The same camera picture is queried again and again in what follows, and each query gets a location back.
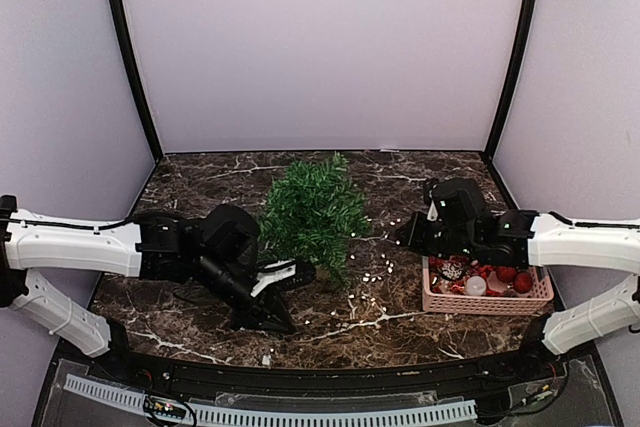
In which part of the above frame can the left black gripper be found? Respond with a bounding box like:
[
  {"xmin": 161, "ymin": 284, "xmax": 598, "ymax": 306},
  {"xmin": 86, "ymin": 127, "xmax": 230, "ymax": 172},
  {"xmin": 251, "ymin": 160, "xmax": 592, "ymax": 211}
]
[{"xmin": 193, "ymin": 251, "xmax": 298, "ymax": 335}]

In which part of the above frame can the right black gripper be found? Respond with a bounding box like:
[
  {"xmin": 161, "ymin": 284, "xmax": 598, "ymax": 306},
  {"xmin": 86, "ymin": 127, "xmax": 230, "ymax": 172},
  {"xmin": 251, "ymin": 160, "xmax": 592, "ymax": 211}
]
[{"xmin": 395, "ymin": 210, "xmax": 479, "ymax": 260}]

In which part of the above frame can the fairy light string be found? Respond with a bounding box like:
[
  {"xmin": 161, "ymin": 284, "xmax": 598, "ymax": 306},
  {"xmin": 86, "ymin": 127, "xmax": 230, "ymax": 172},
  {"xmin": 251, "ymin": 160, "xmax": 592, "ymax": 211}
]
[{"xmin": 302, "ymin": 216, "xmax": 406, "ymax": 328}]

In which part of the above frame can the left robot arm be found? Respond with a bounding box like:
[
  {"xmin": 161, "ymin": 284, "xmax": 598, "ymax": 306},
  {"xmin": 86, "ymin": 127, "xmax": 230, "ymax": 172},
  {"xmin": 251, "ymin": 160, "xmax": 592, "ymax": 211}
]
[{"xmin": 1, "ymin": 195, "xmax": 298, "ymax": 383}]

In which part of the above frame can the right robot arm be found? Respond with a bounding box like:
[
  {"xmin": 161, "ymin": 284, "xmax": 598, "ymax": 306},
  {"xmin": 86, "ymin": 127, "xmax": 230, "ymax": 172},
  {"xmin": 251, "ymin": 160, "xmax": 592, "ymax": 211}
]
[{"xmin": 395, "ymin": 178, "xmax": 639, "ymax": 381}]

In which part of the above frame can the small green christmas tree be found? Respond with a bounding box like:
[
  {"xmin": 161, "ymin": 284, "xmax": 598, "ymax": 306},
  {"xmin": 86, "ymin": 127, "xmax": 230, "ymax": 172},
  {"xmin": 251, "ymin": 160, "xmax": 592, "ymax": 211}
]
[{"xmin": 258, "ymin": 153, "xmax": 371, "ymax": 289}]

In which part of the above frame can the white snowflake ornament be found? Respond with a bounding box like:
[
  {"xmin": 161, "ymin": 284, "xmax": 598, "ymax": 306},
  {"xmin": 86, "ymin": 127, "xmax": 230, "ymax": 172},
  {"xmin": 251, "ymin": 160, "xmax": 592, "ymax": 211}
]
[{"xmin": 438, "ymin": 259, "xmax": 467, "ymax": 282}]

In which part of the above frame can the white ball ornament lower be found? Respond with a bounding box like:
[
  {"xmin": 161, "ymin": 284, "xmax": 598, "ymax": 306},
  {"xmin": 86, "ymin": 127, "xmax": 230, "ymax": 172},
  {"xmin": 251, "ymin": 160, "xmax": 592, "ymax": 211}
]
[{"xmin": 465, "ymin": 275, "xmax": 487, "ymax": 297}]

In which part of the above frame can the red glitter ball left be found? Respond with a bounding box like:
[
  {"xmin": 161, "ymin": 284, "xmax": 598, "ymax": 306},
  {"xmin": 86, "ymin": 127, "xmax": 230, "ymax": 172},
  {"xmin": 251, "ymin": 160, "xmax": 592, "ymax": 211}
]
[{"xmin": 495, "ymin": 266, "xmax": 518, "ymax": 284}]

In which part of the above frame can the red glitter ball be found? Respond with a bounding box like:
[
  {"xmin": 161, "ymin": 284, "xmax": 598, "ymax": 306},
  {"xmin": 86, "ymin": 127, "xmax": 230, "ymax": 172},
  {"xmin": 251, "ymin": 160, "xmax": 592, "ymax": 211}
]
[
  {"xmin": 495, "ymin": 266, "xmax": 518, "ymax": 284},
  {"xmin": 513, "ymin": 272, "xmax": 533, "ymax": 295}
]

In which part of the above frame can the red glitter ball right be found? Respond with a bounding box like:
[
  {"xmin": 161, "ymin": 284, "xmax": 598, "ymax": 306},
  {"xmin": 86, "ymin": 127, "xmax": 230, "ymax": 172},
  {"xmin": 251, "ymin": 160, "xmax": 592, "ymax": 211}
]
[{"xmin": 513, "ymin": 272, "xmax": 533, "ymax": 295}]

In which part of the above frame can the pink plastic basket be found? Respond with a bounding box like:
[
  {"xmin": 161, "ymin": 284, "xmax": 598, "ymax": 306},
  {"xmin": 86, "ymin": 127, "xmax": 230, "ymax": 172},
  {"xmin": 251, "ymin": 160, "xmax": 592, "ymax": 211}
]
[{"xmin": 422, "ymin": 257, "xmax": 554, "ymax": 316}]

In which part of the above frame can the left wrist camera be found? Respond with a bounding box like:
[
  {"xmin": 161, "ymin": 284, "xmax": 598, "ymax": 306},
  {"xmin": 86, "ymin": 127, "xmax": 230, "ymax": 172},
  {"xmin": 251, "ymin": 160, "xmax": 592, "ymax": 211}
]
[{"xmin": 251, "ymin": 260, "xmax": 317, "ymax": 298}]

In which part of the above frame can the black front table rail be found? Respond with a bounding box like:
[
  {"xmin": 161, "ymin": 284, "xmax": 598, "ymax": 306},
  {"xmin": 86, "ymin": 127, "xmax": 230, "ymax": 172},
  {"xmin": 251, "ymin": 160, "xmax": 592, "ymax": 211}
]
[{"xmin": 89, "ymin": 316, "xmax": 571, "ymax": 401}]

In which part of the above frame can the white slotted cable duct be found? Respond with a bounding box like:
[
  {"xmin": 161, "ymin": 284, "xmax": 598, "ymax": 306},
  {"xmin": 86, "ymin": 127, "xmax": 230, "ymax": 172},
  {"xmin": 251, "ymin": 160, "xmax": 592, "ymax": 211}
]
[{"xmin": 63, "ymin": 374, "xmax": 478, "ymax": 426}]

